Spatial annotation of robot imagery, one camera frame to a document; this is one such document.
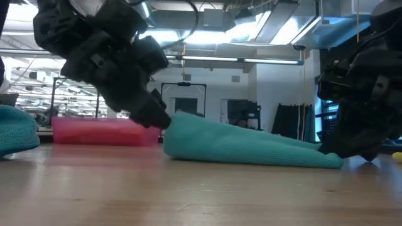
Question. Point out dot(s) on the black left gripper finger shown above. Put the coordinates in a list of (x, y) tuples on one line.
[(150, 113), (159, 99)]

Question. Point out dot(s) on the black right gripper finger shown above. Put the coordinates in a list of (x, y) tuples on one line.
[(370, 156), (348, 135)]

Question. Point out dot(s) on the yellow microfiber towel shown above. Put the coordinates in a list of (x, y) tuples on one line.
[(397, 156)]

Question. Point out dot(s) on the teal microfiber towel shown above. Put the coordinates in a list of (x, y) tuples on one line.
[(226, 144), (15, 128)]

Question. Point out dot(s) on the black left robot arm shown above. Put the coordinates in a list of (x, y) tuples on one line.
[(78, 19)]

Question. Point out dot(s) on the pink plastic basket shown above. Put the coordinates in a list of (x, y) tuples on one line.
[(100, 132)]

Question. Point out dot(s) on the black perforated panel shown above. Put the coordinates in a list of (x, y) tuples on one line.
[(328, 125)]

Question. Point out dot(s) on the black curtain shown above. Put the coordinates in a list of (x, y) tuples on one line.
[(289, 120)]

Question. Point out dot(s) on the black equipment cart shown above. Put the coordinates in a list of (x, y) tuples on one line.
[(242, 110)]

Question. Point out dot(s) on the background wooden table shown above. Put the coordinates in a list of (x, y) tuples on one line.
[(44, 133)]

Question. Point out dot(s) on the dark grey box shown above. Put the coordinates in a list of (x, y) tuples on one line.
[(7, 99)]

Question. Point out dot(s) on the long ceiling light bar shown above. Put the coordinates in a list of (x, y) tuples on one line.
[(270, 61)]

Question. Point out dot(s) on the black metal rig frame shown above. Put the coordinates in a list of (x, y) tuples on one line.
[(183, 83), (52, 97)]

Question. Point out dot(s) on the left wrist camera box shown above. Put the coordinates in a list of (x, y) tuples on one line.
[(152, 56)]

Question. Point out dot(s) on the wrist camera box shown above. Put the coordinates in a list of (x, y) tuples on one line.
[(152, 56), (333, 86)]

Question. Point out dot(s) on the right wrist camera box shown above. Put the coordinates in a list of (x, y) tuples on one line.
[(333, 86)]

